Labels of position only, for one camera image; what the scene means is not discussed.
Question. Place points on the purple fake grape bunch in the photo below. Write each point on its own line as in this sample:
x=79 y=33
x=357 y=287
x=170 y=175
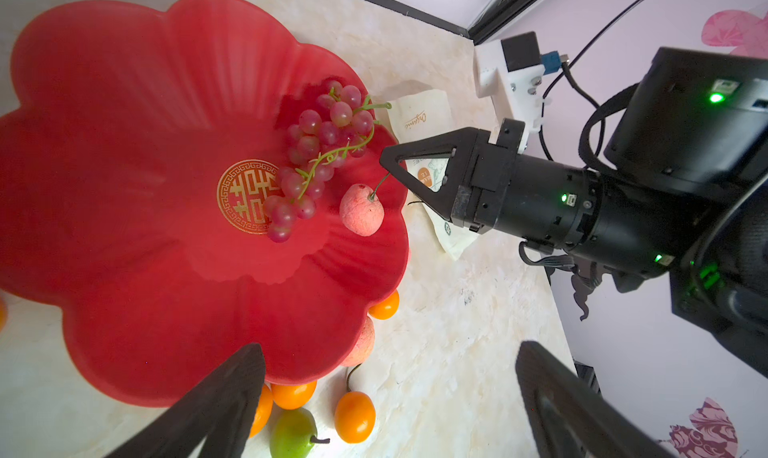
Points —
x=341 y=127

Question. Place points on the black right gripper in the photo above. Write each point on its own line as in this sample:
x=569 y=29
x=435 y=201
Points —
x=482 y=185

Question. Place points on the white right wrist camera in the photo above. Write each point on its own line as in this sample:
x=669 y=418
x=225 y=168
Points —
x=510 y=72

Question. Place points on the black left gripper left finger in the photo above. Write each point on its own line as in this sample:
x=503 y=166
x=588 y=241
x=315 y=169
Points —
x=215 y=416

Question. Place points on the green fake pear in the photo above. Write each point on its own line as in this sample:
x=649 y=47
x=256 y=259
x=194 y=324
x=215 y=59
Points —
x=295 y=434

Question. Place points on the pink fake peach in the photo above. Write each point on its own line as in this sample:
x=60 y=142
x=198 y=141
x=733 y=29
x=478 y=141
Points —
x=361 y=210
x=363 y=346

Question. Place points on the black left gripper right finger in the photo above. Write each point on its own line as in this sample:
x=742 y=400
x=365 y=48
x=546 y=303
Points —
x=567 y=418

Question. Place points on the red flower fruit bowl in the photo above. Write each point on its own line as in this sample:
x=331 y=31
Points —
x=132 y=176

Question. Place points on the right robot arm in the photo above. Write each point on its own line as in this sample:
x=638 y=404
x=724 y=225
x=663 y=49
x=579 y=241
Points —
x=673 y=182

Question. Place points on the orange fake kumquat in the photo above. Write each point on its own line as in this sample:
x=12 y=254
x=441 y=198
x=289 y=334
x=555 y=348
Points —
x=263 y=411
x=387 y=308
x=291 y=397
x=355 y=414

